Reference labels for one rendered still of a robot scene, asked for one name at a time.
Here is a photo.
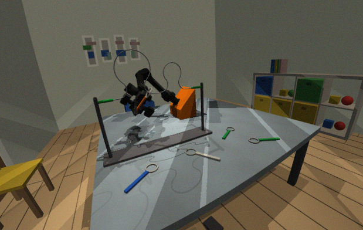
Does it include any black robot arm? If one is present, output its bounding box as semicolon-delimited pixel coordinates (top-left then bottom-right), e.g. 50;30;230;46
124;68;180;105

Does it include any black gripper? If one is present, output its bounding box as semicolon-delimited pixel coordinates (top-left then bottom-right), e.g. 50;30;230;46
120;94;154;117

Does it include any blue bar with tan ring at its end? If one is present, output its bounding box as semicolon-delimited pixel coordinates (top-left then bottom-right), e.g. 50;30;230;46
124;163;158;193

